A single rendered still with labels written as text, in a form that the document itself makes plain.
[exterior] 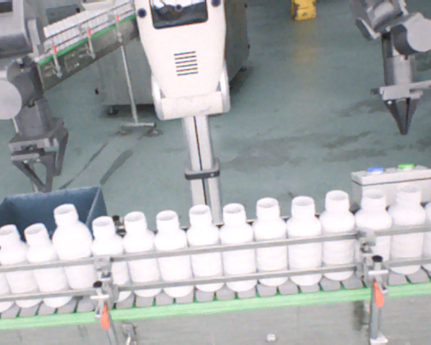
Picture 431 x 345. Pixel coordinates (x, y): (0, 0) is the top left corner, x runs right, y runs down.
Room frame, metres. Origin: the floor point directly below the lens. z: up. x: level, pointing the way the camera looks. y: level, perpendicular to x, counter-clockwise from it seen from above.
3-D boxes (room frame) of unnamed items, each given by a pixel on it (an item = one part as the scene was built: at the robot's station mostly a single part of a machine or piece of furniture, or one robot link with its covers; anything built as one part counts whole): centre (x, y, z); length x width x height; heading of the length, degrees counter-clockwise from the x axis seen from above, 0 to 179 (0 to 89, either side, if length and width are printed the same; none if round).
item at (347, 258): (0.71, -0.27, 1.08); 0.06 x 0.06 x 0.17
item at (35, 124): (0.76, 0.20, 1.37); 0.10 x 0.07 x 0.07; 173
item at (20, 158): (0.74, 0.21, 1.30); 0.07 x 0.07 x 0.09; 83
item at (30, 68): (0.75, 0.20, 1.44); 0.07 x 0.06 x 0.07; 173
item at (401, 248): (0.70, -0.39, 1.08); 0.06 x 0.06 x 0.17
